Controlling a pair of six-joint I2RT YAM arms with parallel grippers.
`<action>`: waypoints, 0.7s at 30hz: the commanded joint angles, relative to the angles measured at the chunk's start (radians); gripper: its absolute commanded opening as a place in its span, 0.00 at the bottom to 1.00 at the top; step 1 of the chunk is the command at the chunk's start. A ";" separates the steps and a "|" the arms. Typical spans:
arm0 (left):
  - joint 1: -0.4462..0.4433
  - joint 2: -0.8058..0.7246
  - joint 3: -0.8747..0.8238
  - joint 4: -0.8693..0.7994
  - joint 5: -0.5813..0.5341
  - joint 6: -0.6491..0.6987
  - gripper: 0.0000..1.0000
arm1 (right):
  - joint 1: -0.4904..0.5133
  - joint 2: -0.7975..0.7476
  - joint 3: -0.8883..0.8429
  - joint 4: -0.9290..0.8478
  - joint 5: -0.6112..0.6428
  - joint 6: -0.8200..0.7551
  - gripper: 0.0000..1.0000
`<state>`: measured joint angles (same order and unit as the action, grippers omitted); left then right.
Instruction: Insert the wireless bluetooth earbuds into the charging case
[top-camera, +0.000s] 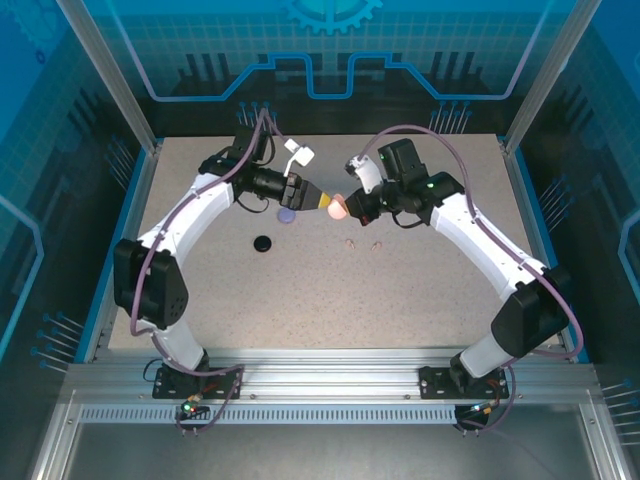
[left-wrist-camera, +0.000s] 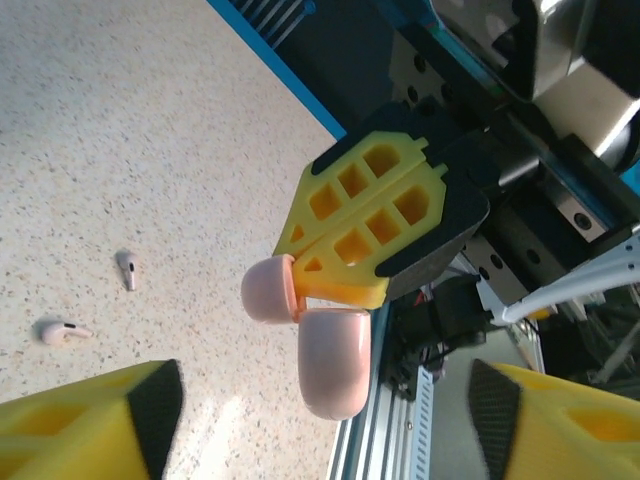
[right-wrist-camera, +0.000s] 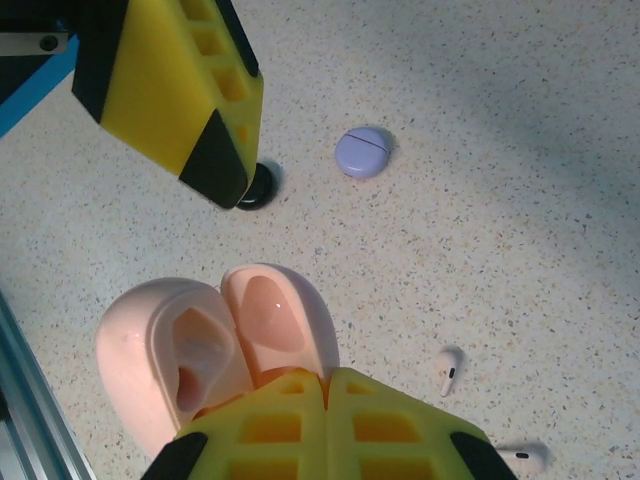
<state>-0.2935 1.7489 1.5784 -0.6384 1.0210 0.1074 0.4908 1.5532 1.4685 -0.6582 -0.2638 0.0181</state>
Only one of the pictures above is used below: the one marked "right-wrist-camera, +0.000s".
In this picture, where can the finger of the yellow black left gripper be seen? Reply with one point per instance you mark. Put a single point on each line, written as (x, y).
(160, 85)

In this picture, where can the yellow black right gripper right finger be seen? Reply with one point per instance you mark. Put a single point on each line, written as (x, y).
(400, 450)

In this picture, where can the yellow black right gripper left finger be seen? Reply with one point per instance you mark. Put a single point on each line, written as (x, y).
(270, 450)

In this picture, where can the pink earbud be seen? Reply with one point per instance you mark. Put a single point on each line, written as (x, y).
(522, 455)
(447, 372)

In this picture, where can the black round charging case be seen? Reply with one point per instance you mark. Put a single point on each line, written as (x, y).
(262, 192)

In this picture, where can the pink round charging case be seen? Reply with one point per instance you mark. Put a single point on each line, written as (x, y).
(130, 360)

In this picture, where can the purple round charging case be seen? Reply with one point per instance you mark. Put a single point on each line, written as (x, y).
(362, 152)

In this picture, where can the blue table side strip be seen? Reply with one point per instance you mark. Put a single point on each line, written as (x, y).
(35, 95)

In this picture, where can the aluminium mounting beam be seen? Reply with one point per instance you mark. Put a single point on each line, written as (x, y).
(30, 410)

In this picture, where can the grey metal bracket with screw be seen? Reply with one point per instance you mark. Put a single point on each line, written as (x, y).
(30, 44)

